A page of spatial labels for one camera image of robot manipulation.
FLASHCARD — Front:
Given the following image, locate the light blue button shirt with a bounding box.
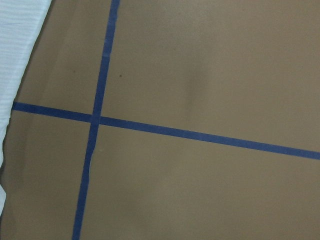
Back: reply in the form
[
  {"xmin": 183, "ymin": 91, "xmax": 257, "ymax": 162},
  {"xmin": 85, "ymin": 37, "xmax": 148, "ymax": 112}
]
[{"xmin": 0, "ymin": 0, "xmax": 52, "ymax": 221}]

